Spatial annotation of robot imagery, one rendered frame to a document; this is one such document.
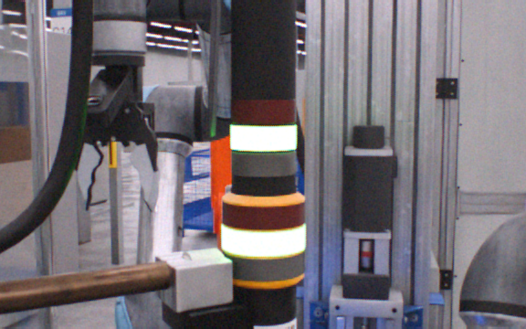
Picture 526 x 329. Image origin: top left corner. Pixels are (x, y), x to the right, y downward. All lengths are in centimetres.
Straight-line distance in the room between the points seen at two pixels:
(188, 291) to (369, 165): 89
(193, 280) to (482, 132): 191
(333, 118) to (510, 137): 103
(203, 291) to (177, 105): 98
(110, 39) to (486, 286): 55
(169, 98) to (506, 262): 76
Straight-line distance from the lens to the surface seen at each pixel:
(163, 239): 122
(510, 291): 77
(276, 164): 32
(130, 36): 87
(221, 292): 32
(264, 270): 32
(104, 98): 82
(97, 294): 31
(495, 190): 221
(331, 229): 129
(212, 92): 33
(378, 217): 119
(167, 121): 127
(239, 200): 32
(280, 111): 32
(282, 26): 32
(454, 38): 216
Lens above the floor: 163
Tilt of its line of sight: 6 degrees down
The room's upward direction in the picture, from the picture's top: straight up
